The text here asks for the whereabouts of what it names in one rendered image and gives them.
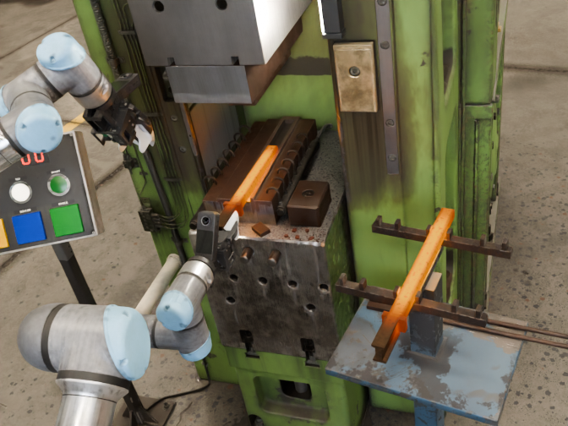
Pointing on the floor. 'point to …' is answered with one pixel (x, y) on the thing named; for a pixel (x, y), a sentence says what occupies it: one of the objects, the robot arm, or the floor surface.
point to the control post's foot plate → (161, 415)
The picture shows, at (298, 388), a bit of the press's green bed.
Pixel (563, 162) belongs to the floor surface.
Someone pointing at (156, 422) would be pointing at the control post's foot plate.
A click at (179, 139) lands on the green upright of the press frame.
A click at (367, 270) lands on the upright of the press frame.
